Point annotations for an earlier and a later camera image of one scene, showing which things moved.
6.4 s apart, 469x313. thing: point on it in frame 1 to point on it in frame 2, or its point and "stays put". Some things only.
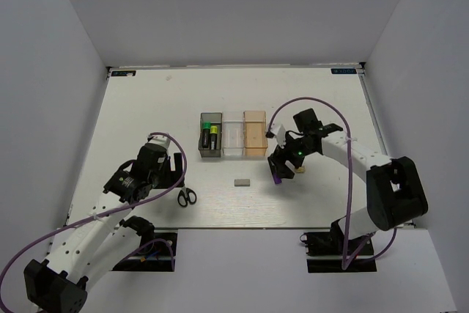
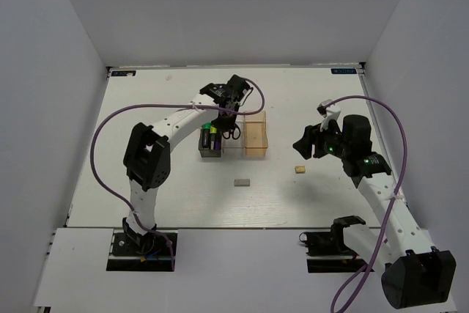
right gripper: (281, 156) to (304, 145)
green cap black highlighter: (206, 133) stays put
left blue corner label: (123, 73) stays put
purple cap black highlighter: (277, 180) to (218, 141)
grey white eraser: (242, 182) stays put
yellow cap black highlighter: (213, 135) stays put
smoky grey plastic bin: (215, 119) stays put
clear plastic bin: (233, 133) stays put
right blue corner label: (344, 71) stays put
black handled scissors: (186, 196) to (234, 133)
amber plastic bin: (255, 133) stays put
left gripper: (172, 175) to (223, 125)
